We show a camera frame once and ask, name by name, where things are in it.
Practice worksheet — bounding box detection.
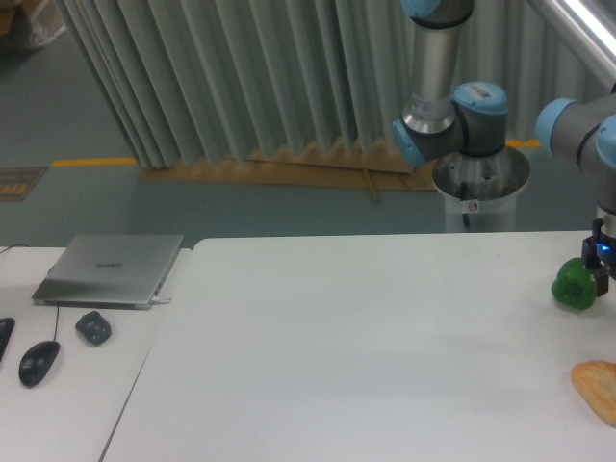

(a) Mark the clear plastic bag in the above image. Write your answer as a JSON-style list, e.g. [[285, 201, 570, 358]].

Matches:
[[22, 0, 66, 49]]

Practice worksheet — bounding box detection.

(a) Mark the dark grey small puck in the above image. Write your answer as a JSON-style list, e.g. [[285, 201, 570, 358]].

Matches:
[[75, 311, 113, 347]]

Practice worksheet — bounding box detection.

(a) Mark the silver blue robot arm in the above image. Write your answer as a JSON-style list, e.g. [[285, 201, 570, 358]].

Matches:
[[392, 1, 615, 307]]

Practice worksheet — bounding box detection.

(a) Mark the orange bread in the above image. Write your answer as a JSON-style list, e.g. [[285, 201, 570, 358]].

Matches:
[[570, 360, 615, 427]]

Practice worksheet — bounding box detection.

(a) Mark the green bell pepper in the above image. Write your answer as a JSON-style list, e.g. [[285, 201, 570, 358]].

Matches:
[[551, 258, 596, 311]]

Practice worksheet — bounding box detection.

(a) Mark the black computer mouse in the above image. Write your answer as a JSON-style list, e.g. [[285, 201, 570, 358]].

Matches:
[[18, 341, 61, 388]]

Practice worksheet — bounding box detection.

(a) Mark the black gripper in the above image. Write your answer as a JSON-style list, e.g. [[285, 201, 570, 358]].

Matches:
[[581, 218, 615, 297]]

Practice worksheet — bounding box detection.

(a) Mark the silver closed laptop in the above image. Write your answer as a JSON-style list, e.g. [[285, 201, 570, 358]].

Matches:
[[32, 234, 184, 309]]

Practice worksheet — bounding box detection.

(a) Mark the grey green curtain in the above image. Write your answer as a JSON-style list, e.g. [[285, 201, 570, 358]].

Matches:
[[58, 1, 615, 167]]

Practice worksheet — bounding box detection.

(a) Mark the black keyboard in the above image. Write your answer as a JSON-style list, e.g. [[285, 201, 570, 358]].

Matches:
[[0, 318, 15, 361]]

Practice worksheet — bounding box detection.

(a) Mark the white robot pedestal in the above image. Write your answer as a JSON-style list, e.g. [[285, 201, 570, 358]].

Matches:
[[432, 146, 530, 233]]

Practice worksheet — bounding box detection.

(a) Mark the white usb plug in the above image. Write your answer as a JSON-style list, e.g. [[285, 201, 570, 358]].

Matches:
[[151, 296, 172, 305]]

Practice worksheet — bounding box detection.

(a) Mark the brown cardboard sheet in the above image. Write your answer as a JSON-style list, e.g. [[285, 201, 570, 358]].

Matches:
[[141, 139, 435, 203]]

